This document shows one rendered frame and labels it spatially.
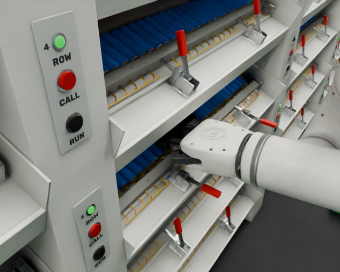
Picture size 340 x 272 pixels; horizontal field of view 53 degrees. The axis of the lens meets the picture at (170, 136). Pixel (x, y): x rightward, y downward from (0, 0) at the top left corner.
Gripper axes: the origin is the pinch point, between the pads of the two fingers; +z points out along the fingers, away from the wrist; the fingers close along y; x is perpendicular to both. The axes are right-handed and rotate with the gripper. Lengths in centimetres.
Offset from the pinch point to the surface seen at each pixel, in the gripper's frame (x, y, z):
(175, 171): 4.5, 3.9, -3.4
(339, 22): 5, -109, -6
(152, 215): 7.7, 12.2, -4.0
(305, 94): 27, -86, -2
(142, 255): 24.1, 9.9, 3.1
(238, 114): 5.6, -22.7, -2.9
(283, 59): -2.5, -39.7, -7.2
